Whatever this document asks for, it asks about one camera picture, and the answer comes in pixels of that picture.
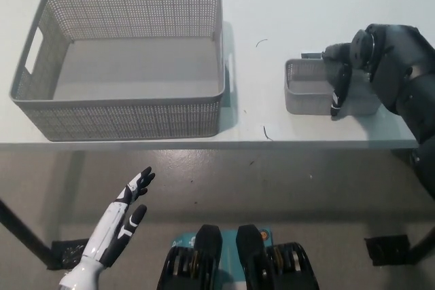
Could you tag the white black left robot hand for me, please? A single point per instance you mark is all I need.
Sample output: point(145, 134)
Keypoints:
point(112, 225)

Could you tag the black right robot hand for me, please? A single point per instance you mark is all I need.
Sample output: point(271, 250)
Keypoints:
point(343, 76)

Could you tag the small grey perforated basket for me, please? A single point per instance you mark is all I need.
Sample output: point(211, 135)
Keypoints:
point(306, 101)

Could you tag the black floor pad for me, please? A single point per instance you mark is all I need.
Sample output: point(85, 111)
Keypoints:
point(387, 249)
point(68, 252)

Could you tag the black table leg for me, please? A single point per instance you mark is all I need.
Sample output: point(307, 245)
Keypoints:
point(27, 232)

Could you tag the large grey perforated basket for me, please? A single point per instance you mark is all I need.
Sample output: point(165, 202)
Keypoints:
point(136, 120)

